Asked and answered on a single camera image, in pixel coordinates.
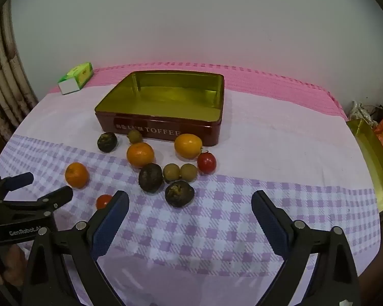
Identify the red tin box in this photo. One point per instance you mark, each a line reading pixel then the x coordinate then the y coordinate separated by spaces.
pixel 166 102

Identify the person's left hand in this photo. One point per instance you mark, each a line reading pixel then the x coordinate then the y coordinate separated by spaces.
pixel 11 267

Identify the red tomato with stem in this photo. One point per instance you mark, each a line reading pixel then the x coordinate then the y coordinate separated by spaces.
pixel 206 162

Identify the smooth yellow orange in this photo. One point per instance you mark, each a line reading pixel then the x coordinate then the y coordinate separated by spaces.
pixel 188 145

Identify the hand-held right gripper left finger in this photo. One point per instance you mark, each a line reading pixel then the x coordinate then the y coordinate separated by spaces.
pixel 110 226

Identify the orange mandarin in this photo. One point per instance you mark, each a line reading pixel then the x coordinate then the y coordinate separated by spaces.
pixel 140 154
pixel 77 174

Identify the brown longan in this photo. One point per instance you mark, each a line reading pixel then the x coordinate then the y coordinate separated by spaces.
pixel 188 172
pixel 134 136
pixel 171 171

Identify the green tissue box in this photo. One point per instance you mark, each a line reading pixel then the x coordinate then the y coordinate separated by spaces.
pixel 79 75

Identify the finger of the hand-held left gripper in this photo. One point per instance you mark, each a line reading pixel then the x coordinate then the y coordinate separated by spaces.
pixel 57 196
pixel 19 180

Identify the gold tin lid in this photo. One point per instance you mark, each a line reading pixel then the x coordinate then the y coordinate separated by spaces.
pixel 373 165

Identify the crumpled clear plastic bag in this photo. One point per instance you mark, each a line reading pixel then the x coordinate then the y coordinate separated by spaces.
pixel 359 110

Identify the pale bamboo frame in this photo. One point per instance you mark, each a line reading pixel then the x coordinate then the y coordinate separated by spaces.
pixel 3 70

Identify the dark wrinkled fruit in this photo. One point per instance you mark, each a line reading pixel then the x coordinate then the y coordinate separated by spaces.
pixel 179 193
pixel 107 142
pixel 150 177

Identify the pink purple checked tablecloth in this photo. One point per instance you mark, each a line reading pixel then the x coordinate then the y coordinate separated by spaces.
pixel 274 134

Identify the small red tomato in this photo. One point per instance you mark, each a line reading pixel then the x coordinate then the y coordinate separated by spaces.
pixel 103 201

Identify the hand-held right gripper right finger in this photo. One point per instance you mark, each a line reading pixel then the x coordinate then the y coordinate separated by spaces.
pixel 271 226

